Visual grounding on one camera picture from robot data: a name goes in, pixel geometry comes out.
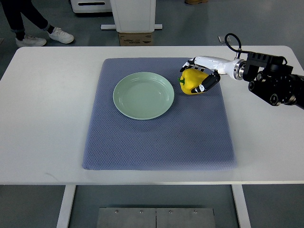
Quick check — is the left white sneaker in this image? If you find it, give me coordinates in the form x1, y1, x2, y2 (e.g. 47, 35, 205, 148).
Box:
15, 34, 47, 48

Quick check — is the white table leg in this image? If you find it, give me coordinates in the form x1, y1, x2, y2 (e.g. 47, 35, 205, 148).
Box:
57, 185, 76, 228
231, 184, 251, 228

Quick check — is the light green plate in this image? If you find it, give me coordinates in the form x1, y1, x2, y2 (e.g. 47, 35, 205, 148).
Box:
113, 72, 175, 120

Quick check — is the grey floor socket plate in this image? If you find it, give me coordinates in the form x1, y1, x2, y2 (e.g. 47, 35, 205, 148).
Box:
218, 36, 231, 44

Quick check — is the white sneaker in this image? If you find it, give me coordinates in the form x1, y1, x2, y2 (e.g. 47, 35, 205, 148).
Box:
49, 27, 74, 44
15, 34, 47, 48

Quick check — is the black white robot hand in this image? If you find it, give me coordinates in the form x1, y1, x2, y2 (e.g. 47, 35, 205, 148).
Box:
180, 56, 243, 92

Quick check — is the metal base plate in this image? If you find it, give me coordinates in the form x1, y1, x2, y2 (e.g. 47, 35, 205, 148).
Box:
97, 208, 216, 228

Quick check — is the bystander dark clothed body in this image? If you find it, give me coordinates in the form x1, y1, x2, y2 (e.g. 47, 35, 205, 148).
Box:
0, 0, 55, 41

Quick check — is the cardboard box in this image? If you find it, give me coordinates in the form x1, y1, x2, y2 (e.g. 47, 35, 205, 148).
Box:
118, 33, 153, 46

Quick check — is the right white sneaker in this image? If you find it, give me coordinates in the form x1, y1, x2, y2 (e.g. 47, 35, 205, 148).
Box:
49, 27, 74, 44

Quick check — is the tan shoe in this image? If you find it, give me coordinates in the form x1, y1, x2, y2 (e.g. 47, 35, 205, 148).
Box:
185, 0, 208, 5

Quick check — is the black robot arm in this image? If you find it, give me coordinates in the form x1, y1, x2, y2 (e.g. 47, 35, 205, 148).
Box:
224, 33, 304, 109

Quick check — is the yellow bell pepper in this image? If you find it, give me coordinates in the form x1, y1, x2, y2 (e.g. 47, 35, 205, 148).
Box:
178, 68, 209, 95

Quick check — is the white cabinet with slot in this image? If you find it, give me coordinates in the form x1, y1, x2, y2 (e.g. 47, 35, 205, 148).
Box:
70, 0, 112, 13

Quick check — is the white machine stand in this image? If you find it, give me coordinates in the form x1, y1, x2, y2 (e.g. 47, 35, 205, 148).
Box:
100, 0, 163, 33

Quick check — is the right white table leg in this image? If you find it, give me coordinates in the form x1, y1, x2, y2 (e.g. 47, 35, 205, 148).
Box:
231, 184, 251, 228

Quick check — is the blue textured mat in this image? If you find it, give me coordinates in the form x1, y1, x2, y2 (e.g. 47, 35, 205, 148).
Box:
82, 57, 237, 171

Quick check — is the left white table leg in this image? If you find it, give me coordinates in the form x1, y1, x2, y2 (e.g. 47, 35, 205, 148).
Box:
57, 185, 76, 228

